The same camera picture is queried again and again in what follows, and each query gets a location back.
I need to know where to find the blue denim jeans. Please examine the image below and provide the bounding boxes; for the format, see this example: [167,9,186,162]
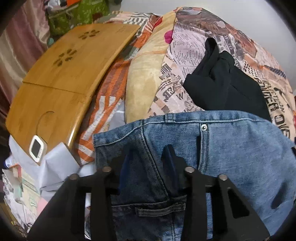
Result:
[93,110,295,240]

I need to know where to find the white crumpled sheet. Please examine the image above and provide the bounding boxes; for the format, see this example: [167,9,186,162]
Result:
[7,99,127,202]

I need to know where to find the small white digital clock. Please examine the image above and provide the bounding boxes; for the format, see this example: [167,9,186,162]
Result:
[29,135,47,165]

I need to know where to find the black folded garment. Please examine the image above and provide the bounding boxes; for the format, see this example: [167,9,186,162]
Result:
[183,38,271,121]

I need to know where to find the bamboo lap desk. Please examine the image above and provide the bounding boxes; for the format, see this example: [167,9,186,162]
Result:
[6,23,139,152]

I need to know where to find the newspaper print bed quilt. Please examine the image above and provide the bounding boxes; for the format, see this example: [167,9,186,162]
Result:
[74,7,295,164]

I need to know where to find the green fabric storage box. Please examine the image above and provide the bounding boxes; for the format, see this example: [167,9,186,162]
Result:
[47,1,109,36]

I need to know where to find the pink striped curtain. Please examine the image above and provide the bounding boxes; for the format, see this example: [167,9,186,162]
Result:
[1,1,50,117]

